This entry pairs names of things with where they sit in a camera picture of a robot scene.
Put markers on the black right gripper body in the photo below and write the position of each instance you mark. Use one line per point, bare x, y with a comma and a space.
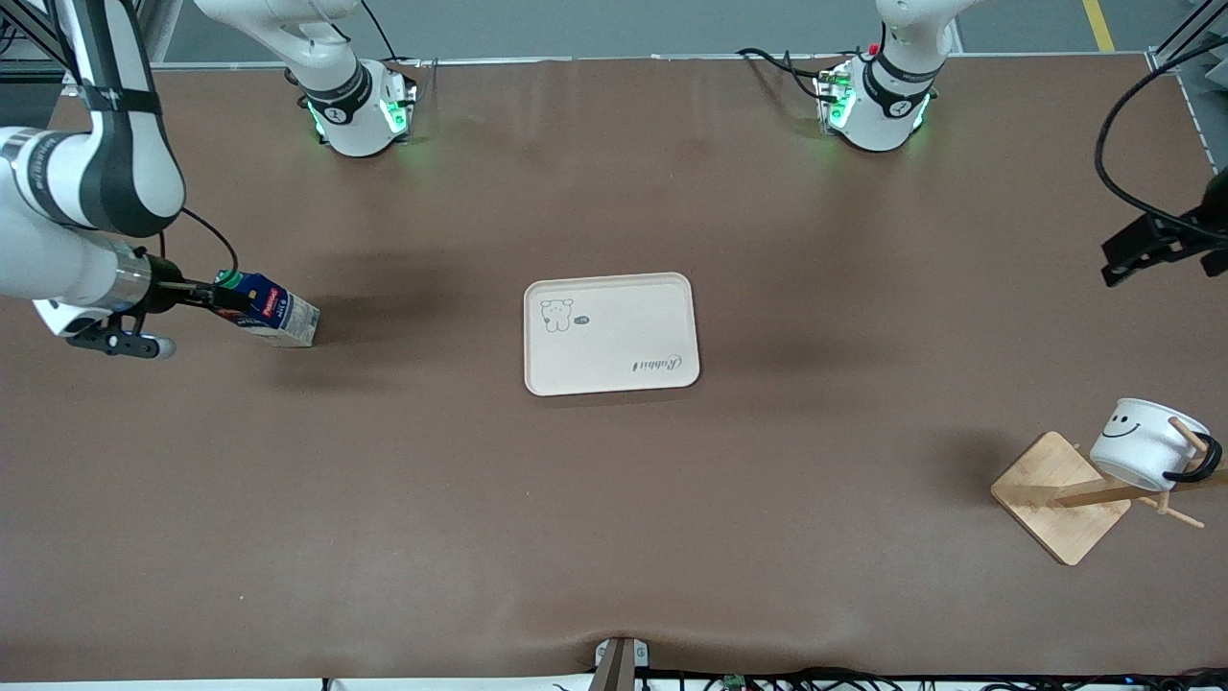
165, 294

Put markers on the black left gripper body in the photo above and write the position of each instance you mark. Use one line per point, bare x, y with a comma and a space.
1201, 227

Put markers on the blue milk carton green cap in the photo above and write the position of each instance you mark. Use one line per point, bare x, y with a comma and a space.
278, 317

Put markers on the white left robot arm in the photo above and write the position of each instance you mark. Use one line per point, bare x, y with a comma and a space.
887, 106

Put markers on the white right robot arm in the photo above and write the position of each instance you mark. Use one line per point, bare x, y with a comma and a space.
96, 173

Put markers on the wooden cup rack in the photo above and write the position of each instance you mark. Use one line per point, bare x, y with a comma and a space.
1055, 504

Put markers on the beige plastic tray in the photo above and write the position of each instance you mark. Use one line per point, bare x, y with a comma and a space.
614, 336

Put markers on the metal table edge bracket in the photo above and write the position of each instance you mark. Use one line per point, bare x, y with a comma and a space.
619, 664

